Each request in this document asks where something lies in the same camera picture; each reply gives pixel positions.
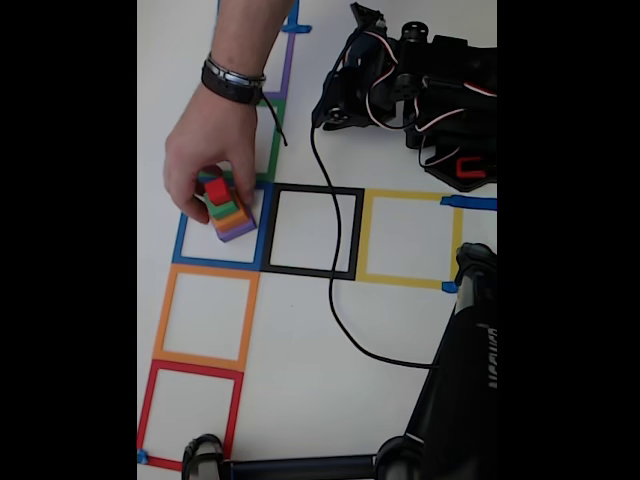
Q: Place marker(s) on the small blue tape piece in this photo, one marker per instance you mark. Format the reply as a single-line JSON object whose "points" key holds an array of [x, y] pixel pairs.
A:
{"points": [[142, 456], [449, 287]]}

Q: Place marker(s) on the purple square block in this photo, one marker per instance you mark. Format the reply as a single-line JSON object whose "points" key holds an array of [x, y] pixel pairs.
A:
{"points": [[240, 233]]}

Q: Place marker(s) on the black tripod stand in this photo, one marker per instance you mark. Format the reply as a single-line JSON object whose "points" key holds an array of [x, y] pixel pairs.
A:
{"points": [[450, 400]]}

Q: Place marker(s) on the long blue tape strip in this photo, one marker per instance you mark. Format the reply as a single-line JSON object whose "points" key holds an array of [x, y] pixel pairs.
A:
{"points": [[475, 203]]}

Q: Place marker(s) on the orange cube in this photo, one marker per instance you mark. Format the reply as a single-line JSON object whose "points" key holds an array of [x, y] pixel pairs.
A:
{"points": [[234, 220]]}

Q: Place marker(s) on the green cube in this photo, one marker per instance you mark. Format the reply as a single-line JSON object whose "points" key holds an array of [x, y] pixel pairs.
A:
{"points": [[225, 209]]}

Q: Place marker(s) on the red square frame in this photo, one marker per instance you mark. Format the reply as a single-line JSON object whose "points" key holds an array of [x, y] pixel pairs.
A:
{"points": [[145, 415]]}

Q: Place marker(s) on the small red cube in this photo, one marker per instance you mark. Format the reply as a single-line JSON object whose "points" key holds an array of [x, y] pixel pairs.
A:
{"points": [[217, 190]]}

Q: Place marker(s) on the person's left hand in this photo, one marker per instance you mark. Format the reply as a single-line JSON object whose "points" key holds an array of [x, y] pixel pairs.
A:
{"points": [[210, 135]]}

